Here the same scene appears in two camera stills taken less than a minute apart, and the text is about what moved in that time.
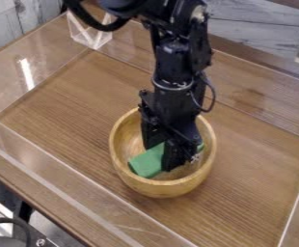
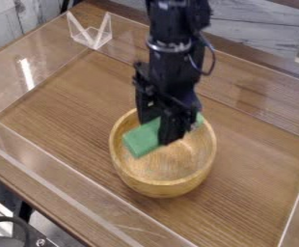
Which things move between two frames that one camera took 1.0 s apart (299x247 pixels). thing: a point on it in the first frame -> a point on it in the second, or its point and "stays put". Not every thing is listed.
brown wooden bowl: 174,183 stays put
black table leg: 24,211 stays put
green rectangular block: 147,164 -> 143,138
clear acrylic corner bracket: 88,36 stays put
